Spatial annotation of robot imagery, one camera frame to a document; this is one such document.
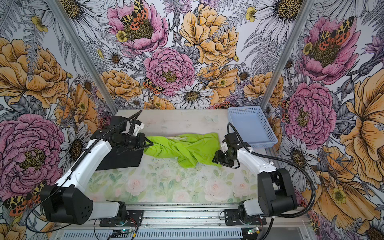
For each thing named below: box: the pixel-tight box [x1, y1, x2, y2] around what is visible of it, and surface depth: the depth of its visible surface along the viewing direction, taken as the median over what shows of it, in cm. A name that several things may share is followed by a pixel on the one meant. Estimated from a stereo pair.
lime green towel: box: [144, 132, 222, 169], surface depth 88 cm
